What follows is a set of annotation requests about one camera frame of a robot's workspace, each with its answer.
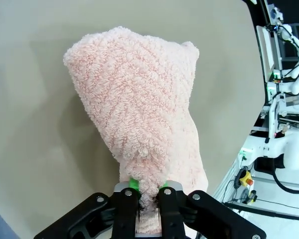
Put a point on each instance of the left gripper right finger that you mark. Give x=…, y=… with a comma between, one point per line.
x=189, y=216

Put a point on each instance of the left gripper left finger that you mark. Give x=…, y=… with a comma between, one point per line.
x=107, y=216

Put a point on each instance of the pink terry towel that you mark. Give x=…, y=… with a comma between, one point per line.
x=139, y=99

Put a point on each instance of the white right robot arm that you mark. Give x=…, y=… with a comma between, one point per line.
x=289, y=154

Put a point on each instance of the black grey hand pendant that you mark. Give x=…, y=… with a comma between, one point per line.
x=249, y=195

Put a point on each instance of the yellow red emergency stop button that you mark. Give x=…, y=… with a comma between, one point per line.
x=246, y=178

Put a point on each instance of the white flat panel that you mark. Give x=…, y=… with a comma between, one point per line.
x=265, y=52

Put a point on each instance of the silver aluminium frame rail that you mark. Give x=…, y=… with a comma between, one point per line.
x=226, y=184

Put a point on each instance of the black frame bar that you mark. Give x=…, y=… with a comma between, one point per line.
x=264, y=211

